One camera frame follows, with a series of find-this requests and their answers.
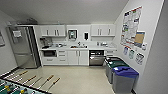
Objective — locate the grey clutter pile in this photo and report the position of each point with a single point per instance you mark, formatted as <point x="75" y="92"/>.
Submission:
<point x="26" y="22"/>

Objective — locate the narrow white drawer cabinet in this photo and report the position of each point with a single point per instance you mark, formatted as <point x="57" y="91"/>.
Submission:
<point x="110" y="52"/>

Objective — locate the dish rack with items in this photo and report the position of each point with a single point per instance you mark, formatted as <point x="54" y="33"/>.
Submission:
<point x="58" y="45"/>

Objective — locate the small green wall sheet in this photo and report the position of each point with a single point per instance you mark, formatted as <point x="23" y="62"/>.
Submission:
<point x="131" y="54"/>

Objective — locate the stainless steel fridge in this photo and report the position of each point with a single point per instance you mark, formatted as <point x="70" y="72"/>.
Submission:
<point x="23" y="46"/>

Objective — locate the wide white drawer cabinet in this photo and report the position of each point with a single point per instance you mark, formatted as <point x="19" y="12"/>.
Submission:
<point x="55" y="60"/>

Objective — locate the stack of white dishes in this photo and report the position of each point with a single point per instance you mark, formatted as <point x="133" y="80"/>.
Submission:
<point x="103" y="43"/>

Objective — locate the white wall cabinet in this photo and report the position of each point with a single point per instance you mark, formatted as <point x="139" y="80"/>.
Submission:
<point x="52" y="30"/>
<point x="103" y="30"/>

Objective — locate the large wall notice poster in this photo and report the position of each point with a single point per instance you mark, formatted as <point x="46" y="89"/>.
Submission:
<point x="130" y="25"/>

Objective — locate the stainless steel dishwasher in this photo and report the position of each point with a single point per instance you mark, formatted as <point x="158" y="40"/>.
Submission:
<point x="96" y="58"/>

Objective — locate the white two-door base cabinet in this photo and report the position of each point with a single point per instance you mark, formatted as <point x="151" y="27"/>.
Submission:
<point x="78" y="57"/>

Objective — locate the grey bin green lid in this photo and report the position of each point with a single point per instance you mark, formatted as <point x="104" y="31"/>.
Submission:
<point x="117" y="66"/>

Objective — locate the black soap dispenser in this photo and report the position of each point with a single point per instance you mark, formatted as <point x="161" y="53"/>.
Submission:
<point x="86" y="35"/>

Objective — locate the chrome faucet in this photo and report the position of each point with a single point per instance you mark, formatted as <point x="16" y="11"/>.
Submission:
<point x="79" y="43"/>

